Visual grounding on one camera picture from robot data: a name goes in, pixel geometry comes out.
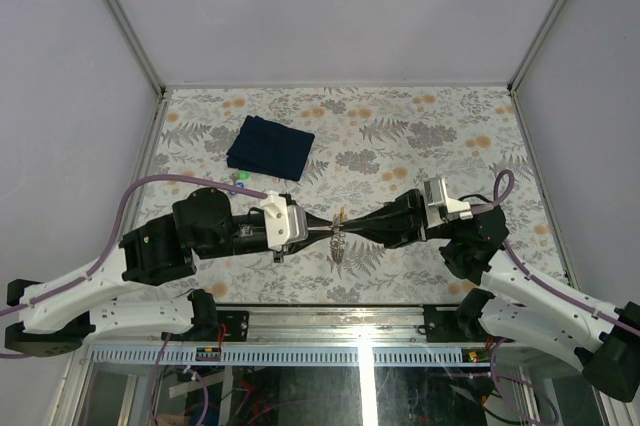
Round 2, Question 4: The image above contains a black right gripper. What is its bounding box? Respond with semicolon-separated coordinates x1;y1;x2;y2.
340;188;458;249

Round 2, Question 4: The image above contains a metal keyring with yellow grip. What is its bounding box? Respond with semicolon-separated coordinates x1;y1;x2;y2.
330;207;346;264

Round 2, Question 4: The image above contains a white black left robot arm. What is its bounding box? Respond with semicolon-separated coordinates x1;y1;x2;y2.
4;188;331;358

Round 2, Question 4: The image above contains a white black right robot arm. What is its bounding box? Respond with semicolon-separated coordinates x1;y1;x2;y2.
341;189;639;402

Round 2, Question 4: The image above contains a floral patterned table mat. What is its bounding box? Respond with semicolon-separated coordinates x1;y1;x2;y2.
115;86;574;305

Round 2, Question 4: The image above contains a small blue key tag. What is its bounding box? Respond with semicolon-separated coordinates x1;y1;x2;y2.
229;183;245;196

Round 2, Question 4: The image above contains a key with green tag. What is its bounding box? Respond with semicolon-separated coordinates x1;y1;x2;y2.
231;171;249;181

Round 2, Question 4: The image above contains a dark navy folded cloth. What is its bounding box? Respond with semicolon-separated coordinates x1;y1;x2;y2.
226;116;315;181

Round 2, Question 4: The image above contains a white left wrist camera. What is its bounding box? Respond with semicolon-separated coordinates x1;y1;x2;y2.
260;191;291;251

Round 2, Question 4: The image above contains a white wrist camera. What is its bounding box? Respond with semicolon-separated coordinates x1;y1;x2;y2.
423;177;473;227
260;191;291;251

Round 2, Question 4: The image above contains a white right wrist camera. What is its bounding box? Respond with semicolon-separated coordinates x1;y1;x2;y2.
423;177;473;227

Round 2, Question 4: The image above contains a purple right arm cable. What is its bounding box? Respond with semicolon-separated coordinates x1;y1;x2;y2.
467;169;640;330

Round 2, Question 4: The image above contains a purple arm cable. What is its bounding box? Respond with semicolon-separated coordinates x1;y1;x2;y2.
467;169;640;330
0;174;269;360

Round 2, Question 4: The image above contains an aluminium front rail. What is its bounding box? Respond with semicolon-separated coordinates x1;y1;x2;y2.
79;303;486;348

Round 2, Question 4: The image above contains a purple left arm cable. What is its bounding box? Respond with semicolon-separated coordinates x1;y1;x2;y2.
0;174;269;360

